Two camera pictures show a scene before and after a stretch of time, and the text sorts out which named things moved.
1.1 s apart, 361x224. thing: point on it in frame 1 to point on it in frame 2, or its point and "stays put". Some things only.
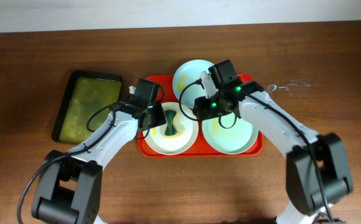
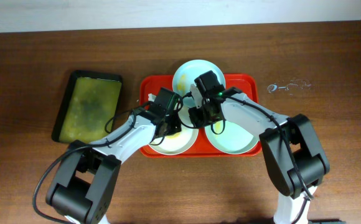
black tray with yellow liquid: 85,93 stays put
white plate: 177,135 stays put
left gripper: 155,118 to 170,126
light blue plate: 187,73 stays put
